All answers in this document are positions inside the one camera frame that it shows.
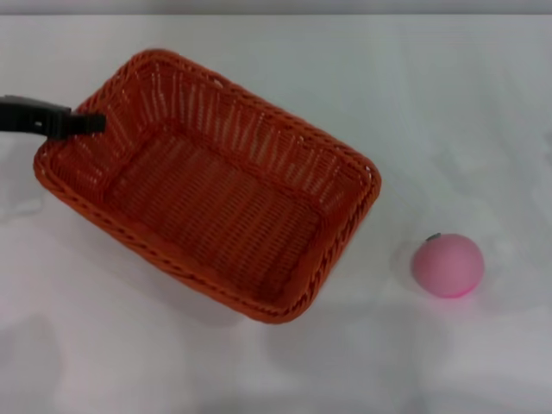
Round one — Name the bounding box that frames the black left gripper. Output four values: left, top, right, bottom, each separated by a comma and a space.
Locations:
0, 95, 107, 141

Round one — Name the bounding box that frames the orange woven plastic basket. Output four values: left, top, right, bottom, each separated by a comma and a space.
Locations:
33, 48, 383, 327

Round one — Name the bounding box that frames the pink peach toy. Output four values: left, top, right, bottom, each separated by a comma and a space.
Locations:
411, 232, 486, 300

